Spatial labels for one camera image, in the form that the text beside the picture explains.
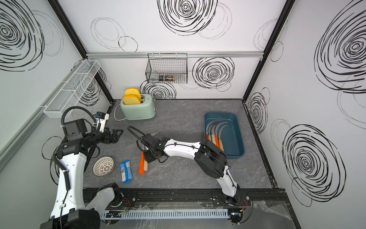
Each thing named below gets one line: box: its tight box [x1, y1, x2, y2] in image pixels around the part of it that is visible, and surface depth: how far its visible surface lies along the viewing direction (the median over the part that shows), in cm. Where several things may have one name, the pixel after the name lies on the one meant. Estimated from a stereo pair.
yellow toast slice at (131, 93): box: [122, 87, 142, 100], surface depth 98 cm
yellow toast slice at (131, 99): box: [122, 94, 142, 105], surface depth 96 cm
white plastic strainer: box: [92, 156, 115, 177], surface depth 84 cm
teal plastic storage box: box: [203, 111, 246, 159], surface depth 101 cm
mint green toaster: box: [120, 93, 158, 121], surface depth 101 cm
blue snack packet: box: [119, 159, 134, 184], surface depth 84 cm
